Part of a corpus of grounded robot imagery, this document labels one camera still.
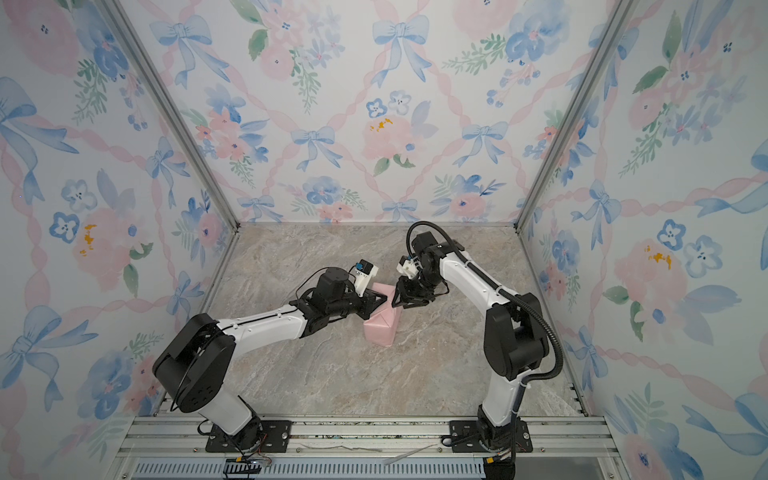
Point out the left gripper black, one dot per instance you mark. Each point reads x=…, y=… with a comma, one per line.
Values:
x=372, y=304

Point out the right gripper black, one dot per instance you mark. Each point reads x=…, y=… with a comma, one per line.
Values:
x=407, y=298

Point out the purple pink wrapping paper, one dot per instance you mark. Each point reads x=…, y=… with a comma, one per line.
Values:
x=381, y=327

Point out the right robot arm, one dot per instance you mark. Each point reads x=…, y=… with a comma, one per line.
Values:
x=514, y=339

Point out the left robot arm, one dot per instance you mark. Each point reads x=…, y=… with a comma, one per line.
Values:
x=193, y=367

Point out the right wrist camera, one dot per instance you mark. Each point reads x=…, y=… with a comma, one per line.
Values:
x=420, y=262

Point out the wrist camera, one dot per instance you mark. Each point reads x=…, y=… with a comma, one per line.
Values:
x=420, y=262
x=363, y=272

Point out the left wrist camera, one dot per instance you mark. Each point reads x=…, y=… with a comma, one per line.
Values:
x=363, y=272

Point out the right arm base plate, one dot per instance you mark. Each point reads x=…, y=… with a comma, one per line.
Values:
x=476, y=436

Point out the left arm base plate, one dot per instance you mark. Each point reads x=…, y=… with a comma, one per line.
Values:
x=258, y=436

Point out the vented cable duct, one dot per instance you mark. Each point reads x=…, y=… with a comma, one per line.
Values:
x=308, y=468

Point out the aluminium frame rail front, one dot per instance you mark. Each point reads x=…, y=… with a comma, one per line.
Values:
x=177, y=435

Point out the right aluminium corner post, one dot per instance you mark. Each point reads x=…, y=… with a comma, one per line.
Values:
x=597, y=64

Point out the aluminium corner post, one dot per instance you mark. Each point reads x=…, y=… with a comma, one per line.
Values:
x=597, y=64
x=117, y=19

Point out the left aluminium corner post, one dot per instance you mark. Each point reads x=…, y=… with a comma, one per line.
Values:
x=117, y=19

